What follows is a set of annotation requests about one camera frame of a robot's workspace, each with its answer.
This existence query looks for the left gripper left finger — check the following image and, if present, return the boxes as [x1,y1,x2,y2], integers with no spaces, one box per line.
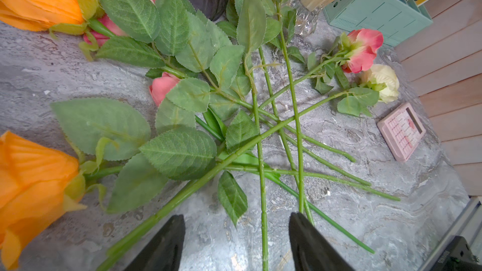
[124,215,186,271]

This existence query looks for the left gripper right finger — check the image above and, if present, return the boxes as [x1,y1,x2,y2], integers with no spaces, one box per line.
[289,213,354,271]

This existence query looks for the orange rose lower left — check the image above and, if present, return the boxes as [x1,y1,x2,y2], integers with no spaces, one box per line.
[0,97,400,271]

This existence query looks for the pink rose bud centre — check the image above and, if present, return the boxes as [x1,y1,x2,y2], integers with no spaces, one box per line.
[149,72,375,253]

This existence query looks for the mint green file organizer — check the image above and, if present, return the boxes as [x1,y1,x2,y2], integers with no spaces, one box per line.
[323,0,433,46]

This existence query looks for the orange rose near vase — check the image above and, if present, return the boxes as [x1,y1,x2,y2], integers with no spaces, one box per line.
[234,0,313,222]

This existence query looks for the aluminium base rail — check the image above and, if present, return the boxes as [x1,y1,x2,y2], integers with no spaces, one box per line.
[419,196,481,270]

